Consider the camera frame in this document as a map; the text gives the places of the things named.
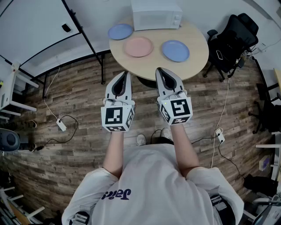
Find purple and white box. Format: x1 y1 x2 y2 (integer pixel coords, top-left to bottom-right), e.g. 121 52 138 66
259 156 271 171

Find white power cable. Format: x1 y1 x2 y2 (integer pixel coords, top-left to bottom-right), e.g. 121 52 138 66
210 78 230 169
43 67 61 121

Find person's black trousers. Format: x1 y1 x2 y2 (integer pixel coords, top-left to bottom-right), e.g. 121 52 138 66
151 137 174 145

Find grey round device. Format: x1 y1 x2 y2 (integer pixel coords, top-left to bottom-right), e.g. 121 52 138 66
0 128 21 152

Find pink plate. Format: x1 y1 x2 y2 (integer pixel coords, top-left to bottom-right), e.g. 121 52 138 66
123 36 154 58

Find person's right white shoe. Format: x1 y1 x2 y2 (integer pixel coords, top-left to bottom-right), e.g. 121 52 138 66
162 128 172 141

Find person's left forearm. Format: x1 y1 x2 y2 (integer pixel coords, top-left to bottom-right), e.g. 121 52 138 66
102 131 126 180

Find blue plate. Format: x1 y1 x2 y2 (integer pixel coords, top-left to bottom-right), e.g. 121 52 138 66
162 40 190 63
107 23 134 41

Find whiteboard on black stand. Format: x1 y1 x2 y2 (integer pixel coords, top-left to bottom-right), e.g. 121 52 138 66
0 0 106 99

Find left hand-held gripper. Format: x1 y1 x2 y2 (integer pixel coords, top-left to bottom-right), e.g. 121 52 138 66
101 70 136 133

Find person's left white shoe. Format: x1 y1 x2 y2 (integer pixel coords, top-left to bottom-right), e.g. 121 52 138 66
136 134 147 147

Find white microwave oven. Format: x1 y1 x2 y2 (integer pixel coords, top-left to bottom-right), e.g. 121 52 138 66
131 0 183 32

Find person's white shoe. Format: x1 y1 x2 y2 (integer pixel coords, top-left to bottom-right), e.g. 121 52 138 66
136 134 147 147
162 128 172 141

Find grey harness strap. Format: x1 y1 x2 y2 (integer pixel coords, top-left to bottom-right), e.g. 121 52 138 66
209 194 237 225
72 210 91 225

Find black bag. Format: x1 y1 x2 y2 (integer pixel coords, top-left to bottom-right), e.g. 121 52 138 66
243 174 279 198

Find white power strip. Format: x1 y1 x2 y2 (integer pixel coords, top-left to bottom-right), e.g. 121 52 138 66
56 118 67 132
215 129 226 144

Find person's white t-shirt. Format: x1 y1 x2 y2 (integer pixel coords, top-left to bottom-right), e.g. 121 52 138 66
61 144 245 225

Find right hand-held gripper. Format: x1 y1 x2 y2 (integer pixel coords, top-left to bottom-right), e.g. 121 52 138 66
155 67 194 126

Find person's right forearm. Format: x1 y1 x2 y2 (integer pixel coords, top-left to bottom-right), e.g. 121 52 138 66
170 124 200 179

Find black office chair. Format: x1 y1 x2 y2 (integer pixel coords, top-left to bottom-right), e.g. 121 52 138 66
248 83 281 135
203 13 259 82

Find white shelf unit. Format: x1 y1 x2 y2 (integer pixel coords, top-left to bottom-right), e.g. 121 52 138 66
0 61 39 117

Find black power cable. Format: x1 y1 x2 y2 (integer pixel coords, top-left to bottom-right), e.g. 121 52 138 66
36 115 79 151
190 135 218 144

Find white desk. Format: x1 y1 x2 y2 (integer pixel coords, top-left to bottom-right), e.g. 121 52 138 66
254 131 281 181

